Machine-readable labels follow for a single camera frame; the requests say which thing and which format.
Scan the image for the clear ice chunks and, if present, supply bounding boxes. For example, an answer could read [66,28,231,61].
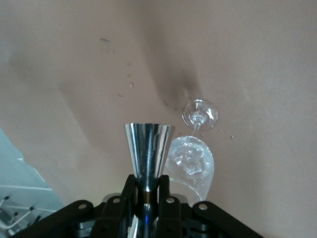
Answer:
[170,143,207,177]

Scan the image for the clear stemmed wine glass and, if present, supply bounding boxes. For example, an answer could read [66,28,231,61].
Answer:
[164,98,220,208]

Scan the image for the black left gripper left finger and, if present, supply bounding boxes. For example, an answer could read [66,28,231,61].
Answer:
[17,174,138,238]

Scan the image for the brown table mat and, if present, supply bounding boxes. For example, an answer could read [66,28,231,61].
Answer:
[0,0,317,238]

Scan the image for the steel double jigger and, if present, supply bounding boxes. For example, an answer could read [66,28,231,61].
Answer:
[123,122,171,238]

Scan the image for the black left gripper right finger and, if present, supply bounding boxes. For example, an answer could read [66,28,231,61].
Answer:
[158,174,263,238]

